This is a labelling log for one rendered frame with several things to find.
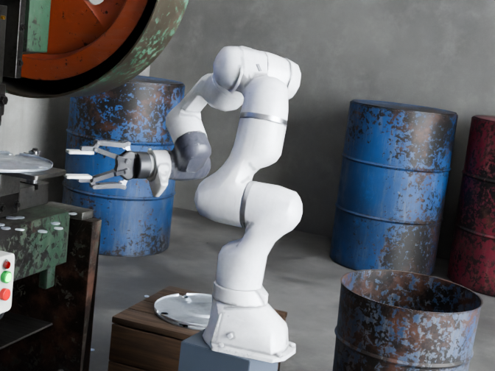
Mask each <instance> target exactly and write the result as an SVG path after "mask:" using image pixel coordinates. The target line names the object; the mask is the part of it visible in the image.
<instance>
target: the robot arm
mask: <svg viewBox="0 0 495 371"><path fill-rule="evenodd" d="M300 81H301V72H300V69H299V67H298V65H297V64H295V63H294V62H292V61H291V60H289V59H287V58H283V57H279V56H278V55H275V54H271V53H269V52H263V51H259V50H255V49H252V48H248V47H246V46H225V47H223V48H222V49H221V50H220V52H219V53H218V55H217V56H216V58H215V61H214V70H213V73H212V74H206V75H204V76H203V77H201V79H200V80H199V81H198V82H197V83H196V85H195V86H194V87H193V88H192V89H191V90H190V92H188V93H187V95H186V96H185V97H184V98H183V99H182V100H181V102H180V103H179V104H178V105H176V106H175V107H174V108H173V109H172V110H171V111H170V112H169V113H168V114H167V116H166V128H167V129H168V131H169V134H170V136H171V138H172V141H173V144H174V149H173V150H172V151H169V150H167V149H163V150H152V149H151V148H150V149H148V151H147V152H134V151H132V150H130V145H131V143H130V142H129V141H126V140H124V141H106V140H98V139H95V140H94V143H93V145H91V146H80V149H66V152H67V153H69V154H77V155H94V152H98V153H99V154H102V155H106V156H108V157H110V158H114V159H115V166H114V169H111V170H110V171H108V172H103V173H101V174H96V175H94V176H91V175H89V174H66V175H64V177H65V178H67V179H77V181H78V182H80V183H89V184H90V185H89V186H90V187H91V188H92V189H106V188H120V189H124V190H125V189H126V188H127V186H126V183H127V181H128V180H130V179H147V180H149V184H150V188H151V191H152V195H153V196H154V197H160V195H161V194H162V193H163V192H164V190H165V188H166V187H167V185H168V180H178V181H187V180H197V179H201V178H204V177H206V176H207V174H208V173H209V171H210V169H211V159H210V155H211V146H210V144H209V142H208V139H207V135H206V132H205V129H204V126H203V123H202V121H201V114H200V111H201V110H202V109H203V108H204V107H205V106H206V104H207V103H208V104H209V105H210V106H211V107H214V108H216V109H218V110H222V111H225V112H226V111H231V110H236V109H237V108H239V107H240V106H241V105H242V109H241V113H240V119H239V126H238V129H237V133H236V139H235V142H234V146H233V149H232V150H231V153H230V156H229V157H228V159H227V160H226V162H225V163H224V164H223V165H222V167H221V168H219V169H218V170H217V171H216V172H215V173H213V174H212V175H210V176H209V177H207V178H206V179H204V180H203V181H202V182H201V183H200V184H199V186H198V187H197V190H196V192H195V196H194V202H195V205H196V208H197V211H198V213H199V214H200V215H201V216H204V217H206V218H208V219H210V220H212V221H215V222H219V223H223V224H227V225H233V226H236V227H243V228H245V234H244V236H243V238H240V239H237V240H235V241H231V242H228V243H227V244H226V245H224V246H223V247H222V249H221V250H220V253H219V255H218V262H217V275H216V280H215V281H214V286H213V292H212V305H211V313H210V317H209V321H208V324H207V326H206V329H205V331H204V333H203V339H204V341H205V342H206V343H207V344H208V345H209V347H210V348H211V350H213V351H217V352H221V353H227V354H231V355H235V356H241V357H245V358H251V359H255V360H259V361H266V362H270V363H275V362H280V361H285V360H287V359H288V358H289V357H290V356H292V355H294V354H295V348H296V346H295V343H293V342H289V340H288V328H287V324H286V323H285V321H284V320H283V319H282V318H281V317H280V316H279V315H278V314H277V313H276V312H275V310H274V309H273V308H272V307H271V306H270V305H269V304H268V303H267V301H268V293H267V292H266V290H265V289H264V287H263V285H262V281H263V277H264V270H265V265H266V261H267V255H268V254H269V252H270V250H271V249H272V247H273V245H274V243H275V242H276V241H277V240H278V239H280V238H281V237H282V236H283V235H284V234H286V233H288V232H290V231H291V230H293V229H294V228H295V227H296V225H297V224H298V223H299V222H300V220H301V217H302V213H303V205H302V202H301V198H300V197H299V195H298V194H297V192H295V191H292V190H289V189H288V188H284V187H282V186H279V185H273V184H268V183H260V182H256V181H252V179H253V175H254V174H255V173H256V172H257V171H258V170H259V169H260V168H264V167H266V166H270V165H271V164H273V163H275V162H276V161H277V160H278V159H279V157H280V156H281V152H282V148H283V143H284V136H285V132H286V128H287V116H288V99H291V98H292V97H293V96H294V95H295V94H296V92H297V90H298V88H299V86H300ZM99 146H113V147H121V148H122V149H126V150H125V151H124V152H123V153H122V154H120V155H117V154H115V153H112V152H109V151H106V150H103V149H100V148H98V147H99ZM117 176H120V177H122V178H123V180H120V181H119V182H107V183H96V182H98V181H101V180H105V179H108V178H111V177H117Z"/></svg>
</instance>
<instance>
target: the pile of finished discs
mask: <svg viewBox="0 0 495 371"><path fill-rule="evenodd" d="M211 305H212V294H199V293H186V295H183V296H182V295H179V294H171V295H167V296H164V297H161V298H159V299H158V300H156V301H155V305H154V311H155V313H156V315H157V316H158V317H160V318H161V319H163V320H164V321H166V322H169V323H172V324H173V325H178V326H181V327H183V325H188V327H185V328H191V329H195V330H201V331H202V330H203V329H205V328H206V326H207V324H208V321H209V317H210V313H211ZM189 325H190V326H189Z"/></svg>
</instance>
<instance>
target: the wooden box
mask: <svg viewBox="0 0 495 371"><path fill-rule="evenodd" d="M186 293H199V294H203V293H200V292H196V291H190V290H187V289H181V288H177V287H174V286H168V287H166V288H165V289H162V290H160V291H159V292H157V293H155V294H153V295H152V296H150V297H148V298H146V299H144V300H142V301H141V302H139V303H136V304H135V305H133V306H131V307H129V308H127V309H125V310H123V311H122V312H120V313H118V314H116V315H115V316H113V317H112V322H113V324H112V329H111V338H110V353H109V360H110V361H109V362H108V371H178V366H179V358H180V345H181V342H182V341H183V340H184V339H187V338H189V337H190V336H193V335H194V334H196V333H198V332H200V331H201V330H195V329H191V328H185V327H188V325H183V327H181V326H178V325H173V324H172V323H169V322H166V321H164V320H163V319H161V318H160V317H158V316H157V315H156V313H155V311H154V305H155V301H156V300H158V299H159V298H161V297H164V296H167V295H171V294H179V295H182V296H183V295H186ZM274 310H275V312H276V313H277V314H278V315H279V316H280V317H281V318H282V319H283V320H284V321H285V322H286V319H285V318H286V317H287V312H286V311H280V310H276V309H274Z"/></svg>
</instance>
